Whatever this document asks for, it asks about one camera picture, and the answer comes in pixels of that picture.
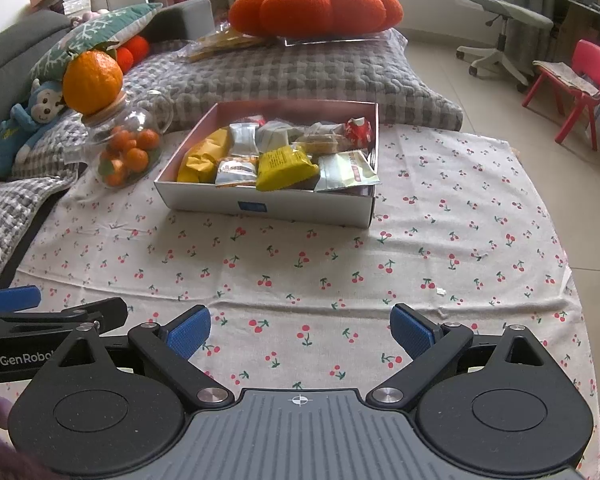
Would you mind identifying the tan nougat cracker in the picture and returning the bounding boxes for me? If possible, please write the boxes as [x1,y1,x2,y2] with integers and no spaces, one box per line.
[305,127,352,154]

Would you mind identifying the small red-orange cushion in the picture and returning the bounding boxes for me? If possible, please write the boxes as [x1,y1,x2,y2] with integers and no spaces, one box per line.
[115,35,152,73]

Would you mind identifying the grey checked quilted blanket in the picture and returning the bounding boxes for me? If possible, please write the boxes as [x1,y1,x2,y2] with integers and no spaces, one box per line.
[0,30,463,286]

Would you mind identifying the long clear biscuit packet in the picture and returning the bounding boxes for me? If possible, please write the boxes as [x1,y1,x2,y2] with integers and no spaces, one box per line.
[228,122,258,158]

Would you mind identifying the white lotus-print snack packet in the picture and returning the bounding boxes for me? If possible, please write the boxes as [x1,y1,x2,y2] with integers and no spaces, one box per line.
[215,155,260,188]

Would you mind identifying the clear bag of yellow snacks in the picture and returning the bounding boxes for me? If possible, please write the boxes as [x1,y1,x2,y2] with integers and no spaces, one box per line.
[182,27,276,61]

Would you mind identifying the green leaf-print pillow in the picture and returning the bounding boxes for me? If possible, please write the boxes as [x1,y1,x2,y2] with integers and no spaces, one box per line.
[30,2,163,81]

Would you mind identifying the pink child chair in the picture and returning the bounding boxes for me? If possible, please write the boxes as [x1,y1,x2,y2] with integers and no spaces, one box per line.
[522,39,600,151]

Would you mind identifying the pink cardboard box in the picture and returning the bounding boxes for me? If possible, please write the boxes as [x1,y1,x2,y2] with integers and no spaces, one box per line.
[153,101,381,228]

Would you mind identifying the orange pumpkin cushion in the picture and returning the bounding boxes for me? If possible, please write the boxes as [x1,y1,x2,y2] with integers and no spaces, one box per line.
[228,0,403,40]

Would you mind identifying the red candy packet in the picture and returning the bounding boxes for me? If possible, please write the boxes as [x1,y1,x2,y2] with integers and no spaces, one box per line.
[345,116,372,148]

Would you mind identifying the large orange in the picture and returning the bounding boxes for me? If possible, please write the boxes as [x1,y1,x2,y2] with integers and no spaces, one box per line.
[62,42,124,115]

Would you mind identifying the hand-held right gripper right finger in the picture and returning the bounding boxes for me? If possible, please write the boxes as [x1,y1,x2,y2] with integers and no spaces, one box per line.
[371,303,554,407]

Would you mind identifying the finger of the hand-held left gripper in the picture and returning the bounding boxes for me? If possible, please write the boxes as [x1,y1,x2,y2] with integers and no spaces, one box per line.
[0,297,128,343]
[0,285,42,313]

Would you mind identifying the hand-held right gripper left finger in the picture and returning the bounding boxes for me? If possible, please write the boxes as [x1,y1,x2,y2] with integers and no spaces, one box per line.
[47,304,232,407]

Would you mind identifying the round glass jar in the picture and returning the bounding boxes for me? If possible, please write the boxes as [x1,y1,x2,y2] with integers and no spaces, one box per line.
[70,89,175,190]

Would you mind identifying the small yellow snack packet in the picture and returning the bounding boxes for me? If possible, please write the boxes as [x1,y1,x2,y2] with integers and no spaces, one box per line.
[176,127,233,183]

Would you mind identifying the white green snack packet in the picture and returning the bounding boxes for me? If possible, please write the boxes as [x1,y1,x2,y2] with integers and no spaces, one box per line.
[314,150,381,193]

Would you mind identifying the grey office chair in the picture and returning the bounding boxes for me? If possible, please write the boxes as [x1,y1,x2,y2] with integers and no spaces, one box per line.
[454,0,555,92]

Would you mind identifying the large yellow snack packet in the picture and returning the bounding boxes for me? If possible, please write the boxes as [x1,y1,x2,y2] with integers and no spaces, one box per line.
[256,145,321,192]

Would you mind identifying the wooden jar lid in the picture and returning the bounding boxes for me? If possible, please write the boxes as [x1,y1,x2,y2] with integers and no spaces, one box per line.
[81,91,128,126]

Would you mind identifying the dark desk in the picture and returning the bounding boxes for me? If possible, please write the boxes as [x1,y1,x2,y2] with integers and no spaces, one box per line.
[555,0,600,68]

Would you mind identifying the cherry print tablecloth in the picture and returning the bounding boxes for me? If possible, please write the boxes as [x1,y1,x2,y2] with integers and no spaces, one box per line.
[0,122,600,480]

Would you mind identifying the patterned seat pad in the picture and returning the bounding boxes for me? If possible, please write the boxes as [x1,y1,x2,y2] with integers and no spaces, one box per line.
[532,59,600,98]

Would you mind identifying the cluster of small mandarins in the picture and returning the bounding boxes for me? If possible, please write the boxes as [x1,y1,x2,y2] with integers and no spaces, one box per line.
[99,127,162,188]

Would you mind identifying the grey sofa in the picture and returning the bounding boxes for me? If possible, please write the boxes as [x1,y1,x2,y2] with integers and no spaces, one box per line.
[0,0,216,163]

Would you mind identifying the blue monkey plush toy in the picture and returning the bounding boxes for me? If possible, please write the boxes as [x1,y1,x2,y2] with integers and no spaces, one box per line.
[0,79,66,181]

